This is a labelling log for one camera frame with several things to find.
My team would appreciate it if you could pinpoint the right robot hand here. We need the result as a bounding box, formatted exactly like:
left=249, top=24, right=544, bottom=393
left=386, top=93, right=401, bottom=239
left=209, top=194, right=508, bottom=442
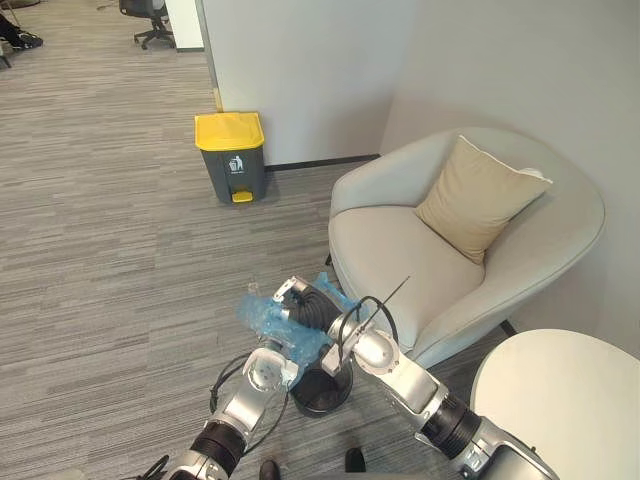
left=272, top=274, right=347, bottom=331

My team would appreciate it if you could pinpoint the blue plastic trash bag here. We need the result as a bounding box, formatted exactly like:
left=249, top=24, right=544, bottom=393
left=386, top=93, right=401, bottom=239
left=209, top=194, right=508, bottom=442
left=234, top=269, right=359, bottom=391

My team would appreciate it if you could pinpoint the small black bin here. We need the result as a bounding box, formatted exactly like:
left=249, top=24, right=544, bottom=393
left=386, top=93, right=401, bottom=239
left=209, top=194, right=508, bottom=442
left=289, top=367, right=354, bottom=419

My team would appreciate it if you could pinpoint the grey trash can yellow lid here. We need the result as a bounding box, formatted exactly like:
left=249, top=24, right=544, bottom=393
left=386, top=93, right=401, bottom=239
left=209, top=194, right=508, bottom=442
left=193, top=112, right=267, bottom=205

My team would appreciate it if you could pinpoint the round white tea table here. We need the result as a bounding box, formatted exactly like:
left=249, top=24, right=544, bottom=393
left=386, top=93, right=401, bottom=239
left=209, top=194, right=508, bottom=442
left=469, top=328, right=640, bottom=480

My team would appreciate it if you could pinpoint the thin black wrist antenna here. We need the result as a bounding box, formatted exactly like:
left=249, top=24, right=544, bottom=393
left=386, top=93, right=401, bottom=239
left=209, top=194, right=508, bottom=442
left=368, top=275, right=412, bottom=324

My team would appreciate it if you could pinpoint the beige armchair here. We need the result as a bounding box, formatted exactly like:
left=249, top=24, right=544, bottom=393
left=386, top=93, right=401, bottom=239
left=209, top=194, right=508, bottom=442
left=324, top=126, right=608, bottom=371

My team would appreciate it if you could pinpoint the tan square cushion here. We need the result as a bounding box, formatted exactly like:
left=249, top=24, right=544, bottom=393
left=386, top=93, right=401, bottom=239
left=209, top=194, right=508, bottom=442
left=414, top=134, right=554, bottom=266

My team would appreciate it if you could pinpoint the black office chair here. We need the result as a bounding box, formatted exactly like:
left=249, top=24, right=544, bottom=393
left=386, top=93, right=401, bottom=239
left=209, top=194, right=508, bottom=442
left=118, top=0, right=177, bottom=51

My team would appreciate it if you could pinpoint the person's foot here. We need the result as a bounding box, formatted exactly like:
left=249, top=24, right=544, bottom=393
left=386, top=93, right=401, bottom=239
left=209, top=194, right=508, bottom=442
left=0, top=12, right=45, bottom=52

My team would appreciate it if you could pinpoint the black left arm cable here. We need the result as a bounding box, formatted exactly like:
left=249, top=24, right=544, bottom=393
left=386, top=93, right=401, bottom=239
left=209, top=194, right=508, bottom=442
left=207, top=352, right=292, bottom=454

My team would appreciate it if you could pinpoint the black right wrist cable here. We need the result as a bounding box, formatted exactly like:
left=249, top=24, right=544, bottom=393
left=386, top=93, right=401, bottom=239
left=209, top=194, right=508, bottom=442
left=333, top=295, right=400, bottom=374

